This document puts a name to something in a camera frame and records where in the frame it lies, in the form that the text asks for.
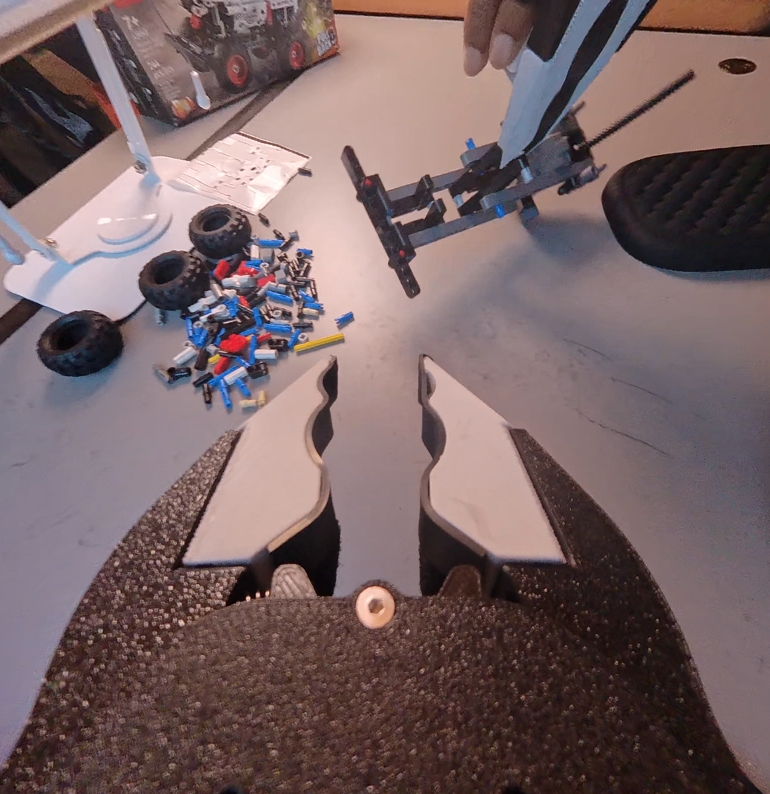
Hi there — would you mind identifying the wood edged table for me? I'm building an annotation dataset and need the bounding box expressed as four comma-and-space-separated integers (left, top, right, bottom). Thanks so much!
332, 0, 770, 33

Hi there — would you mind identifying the toy truck set box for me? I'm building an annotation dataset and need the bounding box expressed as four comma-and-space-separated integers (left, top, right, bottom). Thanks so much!
96, 0, 341, 128

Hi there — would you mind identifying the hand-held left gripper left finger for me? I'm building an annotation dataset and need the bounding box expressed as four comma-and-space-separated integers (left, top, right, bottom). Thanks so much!
182, 355, 339, 568

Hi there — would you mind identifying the white sticker sheet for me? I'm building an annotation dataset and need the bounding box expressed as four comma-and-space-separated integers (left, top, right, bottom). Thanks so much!
174, 132, 312, 215

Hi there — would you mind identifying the pile of small brick parts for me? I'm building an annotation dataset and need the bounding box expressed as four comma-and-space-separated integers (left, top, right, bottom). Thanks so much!
154, 230, 326, 410

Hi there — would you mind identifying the brick truck chassis model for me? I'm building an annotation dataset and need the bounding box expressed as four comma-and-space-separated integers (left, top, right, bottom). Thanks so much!
341, 69, 696, 300

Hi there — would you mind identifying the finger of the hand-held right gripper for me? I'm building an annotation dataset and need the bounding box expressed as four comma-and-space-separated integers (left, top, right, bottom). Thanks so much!
499, 0, 616, 168
537, 0, 660, 142

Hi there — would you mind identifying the white book stand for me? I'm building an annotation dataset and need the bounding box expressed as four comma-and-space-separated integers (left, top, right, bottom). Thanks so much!
0, 0, 175, 317

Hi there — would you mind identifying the person's right hand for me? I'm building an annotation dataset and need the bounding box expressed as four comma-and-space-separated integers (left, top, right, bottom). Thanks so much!
462, 0, 536, 78

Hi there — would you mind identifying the grey desk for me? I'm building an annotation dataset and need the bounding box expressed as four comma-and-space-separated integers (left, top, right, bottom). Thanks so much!
0, 12, 770, 764

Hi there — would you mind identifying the black toy tire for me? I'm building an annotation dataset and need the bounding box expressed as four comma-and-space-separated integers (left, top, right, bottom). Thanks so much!
36, 310, 124, 377
138, 250, 211, 313
188, 205, 255, 261

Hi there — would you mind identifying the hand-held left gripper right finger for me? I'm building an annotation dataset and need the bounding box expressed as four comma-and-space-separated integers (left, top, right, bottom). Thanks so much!
417, 354, 567, 565

